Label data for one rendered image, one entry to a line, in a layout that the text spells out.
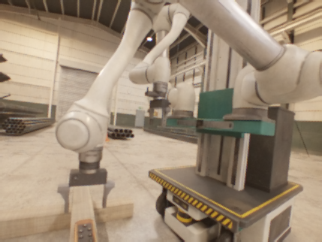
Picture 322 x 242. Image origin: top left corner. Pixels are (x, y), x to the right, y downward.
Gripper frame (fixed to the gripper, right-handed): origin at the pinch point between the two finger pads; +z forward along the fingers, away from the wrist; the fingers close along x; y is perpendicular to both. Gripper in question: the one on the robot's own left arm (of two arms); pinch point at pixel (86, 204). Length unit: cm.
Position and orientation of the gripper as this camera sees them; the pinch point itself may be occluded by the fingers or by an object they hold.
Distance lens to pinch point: 70.0
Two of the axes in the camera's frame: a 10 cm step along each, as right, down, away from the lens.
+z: -1.0, 10.0, 0.1
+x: 8.9, 0.8, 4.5
